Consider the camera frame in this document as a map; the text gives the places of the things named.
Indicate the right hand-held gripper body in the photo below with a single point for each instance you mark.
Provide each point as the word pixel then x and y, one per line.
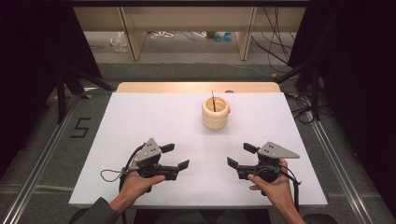
pixel 274 151

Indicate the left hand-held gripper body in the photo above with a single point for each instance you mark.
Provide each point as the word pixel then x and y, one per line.
pixel 149 152

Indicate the cream ringed pen holder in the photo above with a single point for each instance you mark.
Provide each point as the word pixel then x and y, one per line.
pixel 214 121

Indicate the person's left hand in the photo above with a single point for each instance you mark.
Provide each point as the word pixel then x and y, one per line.
pixel 134 185

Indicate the person's right hand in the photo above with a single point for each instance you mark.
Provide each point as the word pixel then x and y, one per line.
pixel 278 191

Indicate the black metal stand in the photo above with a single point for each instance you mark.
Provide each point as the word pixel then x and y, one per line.
pixel 316 99
pixel 61 99

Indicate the small blue plastic container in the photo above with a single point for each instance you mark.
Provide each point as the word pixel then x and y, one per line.
pixel 222 37

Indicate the clear plastic bag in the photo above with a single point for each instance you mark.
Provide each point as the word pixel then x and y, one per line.
pixel 119 42

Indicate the black curtain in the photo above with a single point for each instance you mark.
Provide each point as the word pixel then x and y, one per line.
pixel 358 62
pixel 31 62

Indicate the light wooden desk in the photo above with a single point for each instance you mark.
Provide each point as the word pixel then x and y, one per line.
pixel 186 18

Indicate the aluminium floor rail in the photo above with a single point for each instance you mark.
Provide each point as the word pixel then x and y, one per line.
pixel 43 155
pixel 336 161

